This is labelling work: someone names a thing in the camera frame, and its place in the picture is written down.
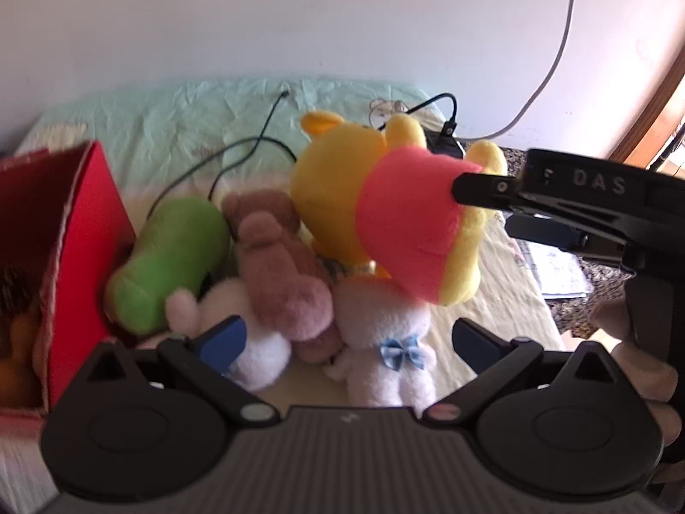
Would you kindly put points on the yellow tiger plush toy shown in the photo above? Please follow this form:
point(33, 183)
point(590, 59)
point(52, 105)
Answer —
point(396, 214)

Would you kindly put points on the red cardboard box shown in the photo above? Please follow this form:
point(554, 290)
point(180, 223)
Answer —
point(85, 214)

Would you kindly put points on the cream plush with plaid bow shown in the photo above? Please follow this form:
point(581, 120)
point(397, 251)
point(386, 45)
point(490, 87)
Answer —
point(374, 326)

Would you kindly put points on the person's right hand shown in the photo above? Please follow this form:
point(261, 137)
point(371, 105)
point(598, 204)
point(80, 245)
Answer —
point(642, 372)

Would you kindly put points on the green plush toy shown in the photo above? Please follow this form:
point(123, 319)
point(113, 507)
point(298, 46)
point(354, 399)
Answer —
point(166, 257)

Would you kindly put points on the white rabbit plush toy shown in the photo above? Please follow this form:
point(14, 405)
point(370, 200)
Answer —
point(259, 353)

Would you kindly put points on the black power adapter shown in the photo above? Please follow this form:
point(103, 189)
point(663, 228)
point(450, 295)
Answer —
point(444, 143)

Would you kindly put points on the white paper sheets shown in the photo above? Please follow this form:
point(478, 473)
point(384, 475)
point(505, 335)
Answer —
point(556, 273)

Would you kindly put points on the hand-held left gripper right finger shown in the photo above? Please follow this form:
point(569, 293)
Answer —
point(473, 347)

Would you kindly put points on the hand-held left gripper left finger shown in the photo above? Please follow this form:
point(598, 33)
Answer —
point(222, 341)

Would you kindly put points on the brown bear plush toy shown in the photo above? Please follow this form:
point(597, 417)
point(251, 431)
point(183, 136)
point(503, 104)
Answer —
point(283, 278)

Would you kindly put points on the wooden door frame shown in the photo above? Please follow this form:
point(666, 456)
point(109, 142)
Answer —
point(661, 112)

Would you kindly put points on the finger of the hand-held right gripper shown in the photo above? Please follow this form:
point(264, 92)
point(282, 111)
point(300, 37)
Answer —
point(540, 230)
point(481, 188)

